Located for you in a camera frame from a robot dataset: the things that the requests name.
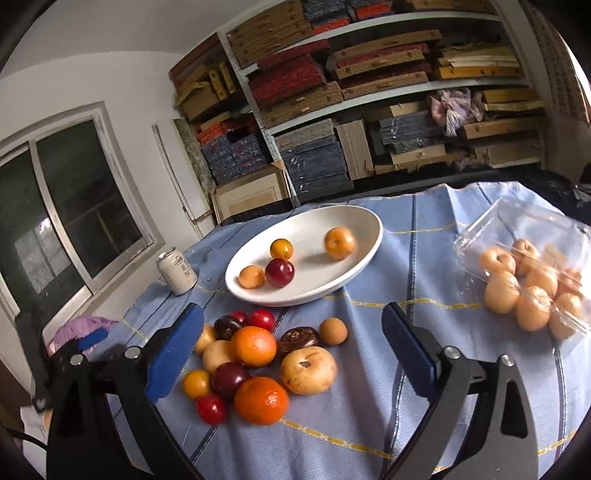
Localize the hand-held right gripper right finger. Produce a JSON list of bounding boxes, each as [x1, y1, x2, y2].
[[382, 302, 539, 480]]

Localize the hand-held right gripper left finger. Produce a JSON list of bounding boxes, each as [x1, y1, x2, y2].
[[46, 302, 206, 480]]

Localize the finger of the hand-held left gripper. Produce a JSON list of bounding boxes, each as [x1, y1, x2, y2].
[[76, 329, 109, 354]]

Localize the pale yellow apricot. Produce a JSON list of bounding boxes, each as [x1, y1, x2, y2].
[[194, 324, 218, 355], [202, 340, 237, 374], [238, 265, 266, 289]]

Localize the dark brown mangosteen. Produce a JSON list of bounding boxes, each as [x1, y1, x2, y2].
[[213, 315, 245, 341], [278, 326, 320, 358]]

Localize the dark red plum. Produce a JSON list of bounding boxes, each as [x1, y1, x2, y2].
[[211, 362, 252, 401], [264, 258, 295, 288]]

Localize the large orange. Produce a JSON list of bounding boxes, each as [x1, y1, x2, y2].
[[230, 326, 278, 368]]

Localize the tan round longan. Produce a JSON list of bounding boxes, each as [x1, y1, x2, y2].
[[318, 318, 349, 346]]

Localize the orange mandarin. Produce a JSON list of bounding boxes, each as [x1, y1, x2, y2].
[[233, 377, 290, 426]]

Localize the yellow spotted apple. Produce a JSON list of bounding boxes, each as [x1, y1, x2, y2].
[[281, 346, 338, 396]]

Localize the white oval plate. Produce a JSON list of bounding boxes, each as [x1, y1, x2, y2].
[[225, 205, 384, 308]]

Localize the orange spotted apricot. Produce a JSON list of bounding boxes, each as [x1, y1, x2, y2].
[[324, 226, 356, 260]]

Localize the person's left forearm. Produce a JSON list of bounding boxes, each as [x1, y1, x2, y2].
[[18, 397, 51, 467]]

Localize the white beverage can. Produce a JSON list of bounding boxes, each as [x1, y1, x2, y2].
[[156, 247, 199, 296]]

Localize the blue striped tablecloth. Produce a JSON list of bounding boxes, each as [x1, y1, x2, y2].
[[85, 181, 587, 480]]

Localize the white framed window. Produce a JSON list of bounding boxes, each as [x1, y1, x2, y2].
[[0, 102, 167, 333]]

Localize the clear plastic clamshell box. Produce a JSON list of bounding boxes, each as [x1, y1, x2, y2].
[[452, 196, 591, 356]]

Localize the green marbled slab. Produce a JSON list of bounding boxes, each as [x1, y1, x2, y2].
[[173, 117, 218, 195]]

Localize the stack of blue patterned boxes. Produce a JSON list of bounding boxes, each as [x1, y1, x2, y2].
[[274, 120, 356, 204], [198, 129, 273, 188]]

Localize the upright tan woven box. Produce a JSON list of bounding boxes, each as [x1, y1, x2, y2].
[[335, 119, 376, 182]]

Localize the stack of dark grey boxes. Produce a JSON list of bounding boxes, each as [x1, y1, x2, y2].
[[369, 108, 458, 174]]

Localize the dark cloth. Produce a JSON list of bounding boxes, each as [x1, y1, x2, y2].
[[531, 171, 591, 217]]

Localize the stack of orange patterned boxes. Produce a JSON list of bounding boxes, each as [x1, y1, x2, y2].
[[196, 115, 257, 144]]

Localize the stack of plain wooden boxes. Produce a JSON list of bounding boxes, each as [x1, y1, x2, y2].
[[457, 88, 548, 169]]

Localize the crumpled pink plastic bag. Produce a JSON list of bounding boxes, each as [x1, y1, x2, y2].
[[427, 88, 485, 137]]

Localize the white metal shelf rack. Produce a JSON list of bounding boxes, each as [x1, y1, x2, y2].
[[217, 0, 550, 208]]

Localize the long tan woven box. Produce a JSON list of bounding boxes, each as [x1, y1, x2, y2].
[[259, 83, 345, 127]]

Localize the pile of brown yellow boxes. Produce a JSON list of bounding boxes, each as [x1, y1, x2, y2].
[[168, 32, 241, 123]]

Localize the stack of tan woven boxes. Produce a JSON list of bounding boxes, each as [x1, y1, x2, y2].
[[332, 30, 444, 100]]

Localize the stack of yellow wooden boxes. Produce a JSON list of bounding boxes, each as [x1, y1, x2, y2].
[[434, 41, 527, 81]]

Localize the stack of red patterned boxes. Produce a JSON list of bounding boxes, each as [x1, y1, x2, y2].
[[247, 41, 342, 109]]

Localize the patterned curtain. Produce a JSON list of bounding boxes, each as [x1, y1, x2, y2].
[[522, 0, 591, 125]]

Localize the pile of flat woven boxes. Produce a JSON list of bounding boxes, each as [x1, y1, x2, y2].
[[226, 0, 315, 68]]

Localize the black cable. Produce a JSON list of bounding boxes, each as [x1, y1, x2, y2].
[[0, 427, 49, 450]]

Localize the cardboard picture frame box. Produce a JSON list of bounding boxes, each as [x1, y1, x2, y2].
[[210, 161, 296, 222]]

